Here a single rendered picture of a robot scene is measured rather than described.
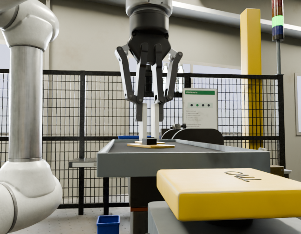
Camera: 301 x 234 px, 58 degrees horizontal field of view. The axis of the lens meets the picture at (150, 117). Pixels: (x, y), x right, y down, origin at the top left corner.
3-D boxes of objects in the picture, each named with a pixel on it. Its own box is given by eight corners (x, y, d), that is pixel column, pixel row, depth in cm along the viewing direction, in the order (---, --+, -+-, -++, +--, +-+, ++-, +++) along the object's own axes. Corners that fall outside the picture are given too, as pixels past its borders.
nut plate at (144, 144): (176, 147, 37) (176, 139, 37) (152, 148, 36) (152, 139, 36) (146, 145, 45) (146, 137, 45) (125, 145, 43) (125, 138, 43)
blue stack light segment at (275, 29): (286, 34, 175) (285, 25, 175) (276, 34, 174) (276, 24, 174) (279, 38, 181) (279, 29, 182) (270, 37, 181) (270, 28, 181)
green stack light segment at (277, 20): (285, 24, 175) (285, 15, 175) (276, 24, 174) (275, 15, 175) (279, 29, 182) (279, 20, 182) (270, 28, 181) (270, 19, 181)
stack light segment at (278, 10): (285, 15, 175) (285, 6, 176) (275, 15, 175) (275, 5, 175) (279, 20, 182) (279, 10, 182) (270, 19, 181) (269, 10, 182)
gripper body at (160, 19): (131, 4, 47) (131, 56, 46) (177, 10, 49) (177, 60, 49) (123, 21, 54) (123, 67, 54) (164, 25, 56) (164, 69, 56)
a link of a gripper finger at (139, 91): (149, 42, 49) (142, 41, 49) (144, 103, 48) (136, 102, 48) (144, 49, 53) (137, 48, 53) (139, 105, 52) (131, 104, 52)
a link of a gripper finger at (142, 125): (147, 102, 49) (143, 102, 49) (146, 141, 49) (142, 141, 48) (143, 104, 52) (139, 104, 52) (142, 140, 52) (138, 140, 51)
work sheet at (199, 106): (218, 137, 168) (217, 88, 170) (182, 137, 165) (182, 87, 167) (217, 137, 170) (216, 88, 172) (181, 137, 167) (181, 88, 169)
